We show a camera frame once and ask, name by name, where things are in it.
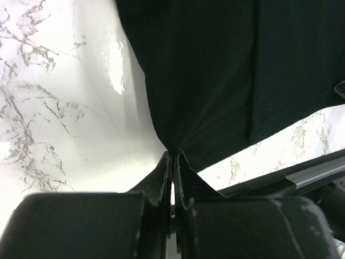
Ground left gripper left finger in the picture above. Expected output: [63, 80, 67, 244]
[1, 152, 173, 258]

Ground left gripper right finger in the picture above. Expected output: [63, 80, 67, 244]
[175, 152, 339, 258]

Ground black t shirt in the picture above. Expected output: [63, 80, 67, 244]
[116, 1, 344, 172]

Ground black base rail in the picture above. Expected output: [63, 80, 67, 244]
[219, 149, 344, 242]

